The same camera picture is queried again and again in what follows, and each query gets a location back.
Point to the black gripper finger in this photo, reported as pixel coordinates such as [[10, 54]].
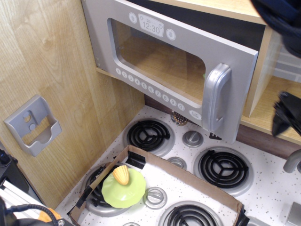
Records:
[[280, 123]]

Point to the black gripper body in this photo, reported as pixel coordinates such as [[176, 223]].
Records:
[[291, 106]]

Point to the grey toy microwave door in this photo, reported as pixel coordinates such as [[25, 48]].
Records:
[[164, 50]]

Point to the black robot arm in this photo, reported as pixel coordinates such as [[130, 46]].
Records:
[[284, 17]]

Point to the grey toy faucet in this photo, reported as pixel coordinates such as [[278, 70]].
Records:
[[293, 162]]

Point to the hanging black toy spatula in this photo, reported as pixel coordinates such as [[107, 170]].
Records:
[[214, 137]]

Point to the back right black burner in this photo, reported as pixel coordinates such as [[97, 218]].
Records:
[[223, 169]]

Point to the grey back stove knob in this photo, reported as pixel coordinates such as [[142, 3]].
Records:
[[192, 139]]

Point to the grey stove knob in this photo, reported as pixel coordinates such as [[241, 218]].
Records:
[[179, 162], [192, 139], [155, 198]]

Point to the hanging toy strainer spoon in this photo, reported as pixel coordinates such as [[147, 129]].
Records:
[[178, 119]]

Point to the grey middle stove knob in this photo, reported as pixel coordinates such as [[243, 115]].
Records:
[[179, 162]]

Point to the front right black burner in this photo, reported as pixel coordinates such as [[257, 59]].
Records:
[[186, 215]]

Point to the back left black burner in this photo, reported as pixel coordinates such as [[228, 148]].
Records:
[[148, 135]]

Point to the grey front stove knob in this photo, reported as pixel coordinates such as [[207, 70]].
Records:
[[155, 198]]

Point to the yellow toy corn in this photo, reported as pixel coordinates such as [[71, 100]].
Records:
[[121, 175]]

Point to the green toy plate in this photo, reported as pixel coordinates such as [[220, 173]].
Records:
[[124, 196]]

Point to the brown cardboard box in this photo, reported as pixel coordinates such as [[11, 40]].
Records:
[[179, 185]]

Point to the orange object bottom left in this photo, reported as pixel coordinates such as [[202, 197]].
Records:
[[44, 217]]

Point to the black equipment at left edge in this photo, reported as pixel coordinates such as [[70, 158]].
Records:
[[9, 171]]

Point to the grey wall phone holder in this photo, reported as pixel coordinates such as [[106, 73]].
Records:
[[27, 118]]

